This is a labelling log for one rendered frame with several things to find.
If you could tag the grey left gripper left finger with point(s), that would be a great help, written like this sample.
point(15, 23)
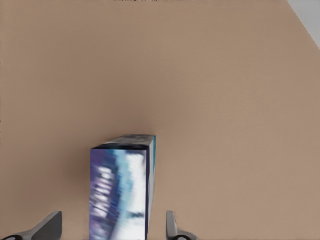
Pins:
point(47, 227)

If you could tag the blue and white printed box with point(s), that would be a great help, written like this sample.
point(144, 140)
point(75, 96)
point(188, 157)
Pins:
point(120, 190)

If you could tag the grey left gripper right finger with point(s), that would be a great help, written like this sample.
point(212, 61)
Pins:
point(172, 226)

